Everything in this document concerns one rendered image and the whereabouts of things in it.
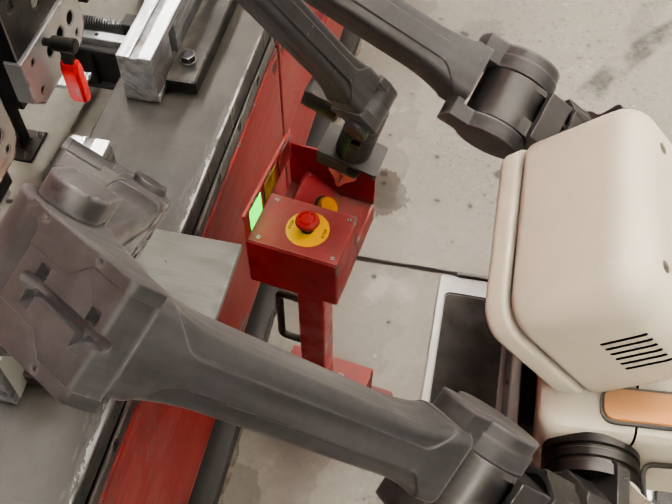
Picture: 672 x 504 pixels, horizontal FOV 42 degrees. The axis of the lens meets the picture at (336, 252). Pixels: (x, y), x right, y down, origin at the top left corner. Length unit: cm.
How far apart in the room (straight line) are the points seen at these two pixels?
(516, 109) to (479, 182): 160
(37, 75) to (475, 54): 50
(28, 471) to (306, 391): 68
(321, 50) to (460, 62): 24
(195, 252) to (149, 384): 66
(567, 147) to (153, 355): 44
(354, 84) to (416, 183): 135
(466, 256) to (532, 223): 162
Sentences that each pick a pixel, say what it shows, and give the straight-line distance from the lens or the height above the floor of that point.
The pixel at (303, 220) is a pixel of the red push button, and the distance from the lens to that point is 141.
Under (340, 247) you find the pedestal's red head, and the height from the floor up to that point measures 78.
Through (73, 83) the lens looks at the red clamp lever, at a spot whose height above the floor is 119.
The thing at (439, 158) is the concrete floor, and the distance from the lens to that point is 259.
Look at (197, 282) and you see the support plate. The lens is 112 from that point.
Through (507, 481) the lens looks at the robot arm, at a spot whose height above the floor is 126.
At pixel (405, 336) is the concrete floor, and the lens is 223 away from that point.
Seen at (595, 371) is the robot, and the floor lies 127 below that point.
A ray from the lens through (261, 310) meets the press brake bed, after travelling 221.
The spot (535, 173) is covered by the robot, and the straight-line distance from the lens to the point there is 80.
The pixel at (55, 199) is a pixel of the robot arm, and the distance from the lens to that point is 53.
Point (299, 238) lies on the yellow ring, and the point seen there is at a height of 78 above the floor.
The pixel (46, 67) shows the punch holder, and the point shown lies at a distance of 111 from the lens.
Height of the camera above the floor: 193
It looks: 55 degrees down
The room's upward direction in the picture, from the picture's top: straight up
